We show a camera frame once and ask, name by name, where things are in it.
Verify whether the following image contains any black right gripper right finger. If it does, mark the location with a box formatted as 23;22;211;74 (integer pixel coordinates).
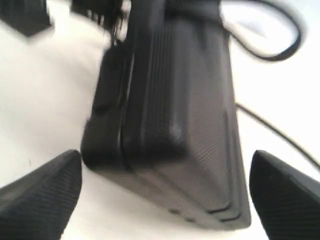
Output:
249;150;320;240

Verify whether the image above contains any black plastic carrying case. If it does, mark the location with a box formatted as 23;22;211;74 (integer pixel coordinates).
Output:
80;0;251;230

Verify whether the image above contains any black cord with frayed knot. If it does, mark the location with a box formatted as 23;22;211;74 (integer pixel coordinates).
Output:
72;0;320;171

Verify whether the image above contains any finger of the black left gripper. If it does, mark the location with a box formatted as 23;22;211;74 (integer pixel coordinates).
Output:
0;0;53;37

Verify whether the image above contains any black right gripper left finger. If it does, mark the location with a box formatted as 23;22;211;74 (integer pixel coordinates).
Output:
0;150;82;240

